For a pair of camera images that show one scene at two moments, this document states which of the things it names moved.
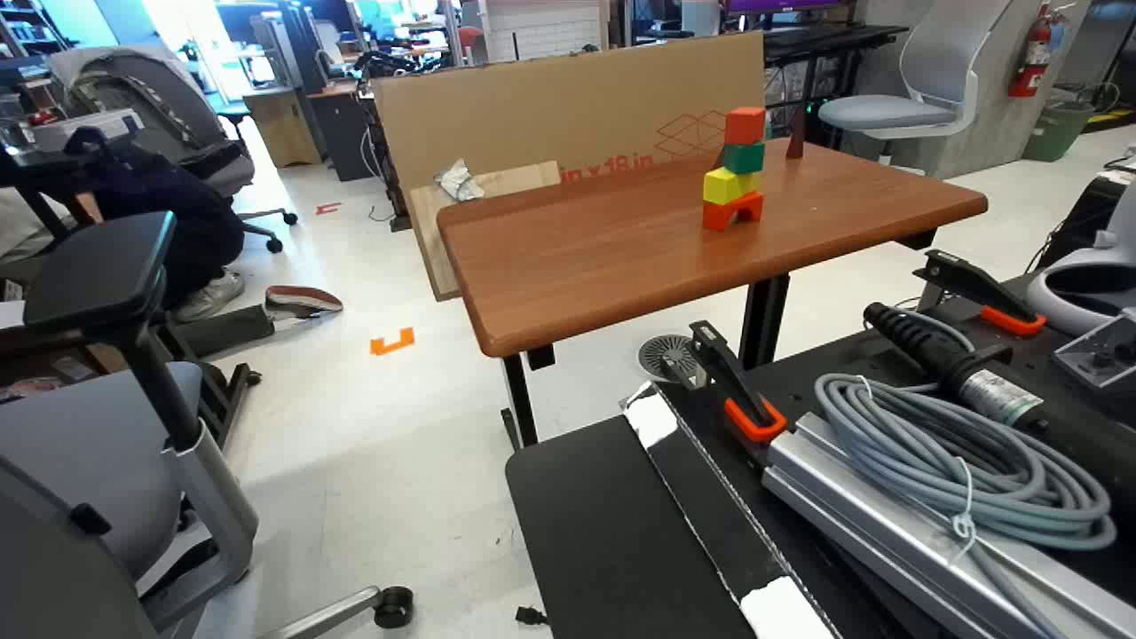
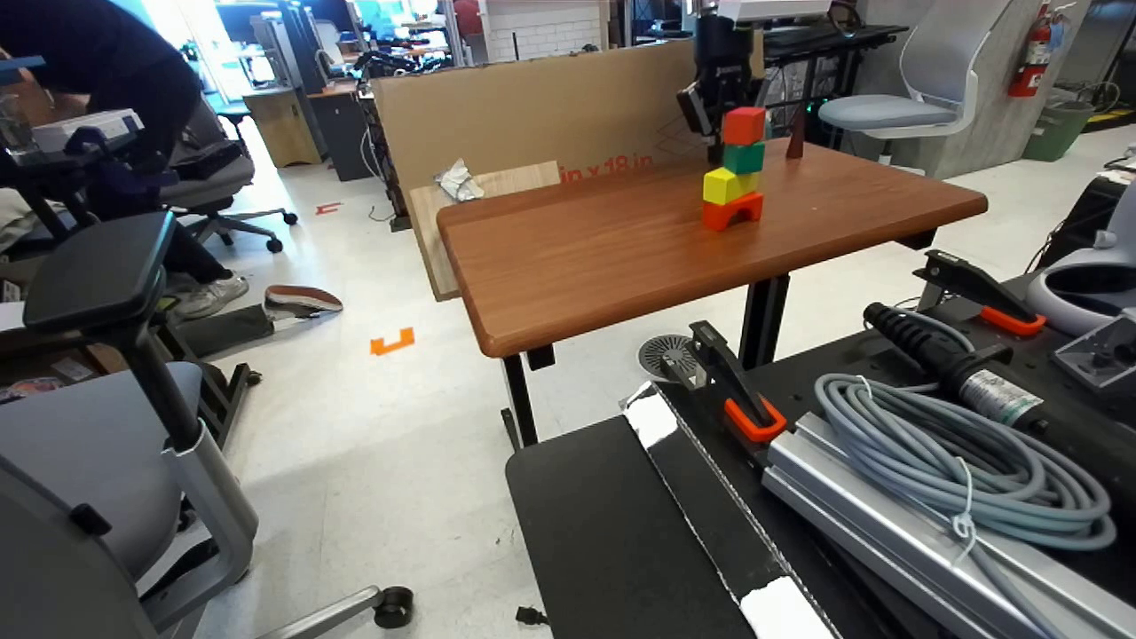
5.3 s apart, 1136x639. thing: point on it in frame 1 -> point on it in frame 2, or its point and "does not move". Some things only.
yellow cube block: (722, 185) does not move
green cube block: (746, 159) does not move
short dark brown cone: (796, 143) does not move
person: (208, 233) -> (109, 54)
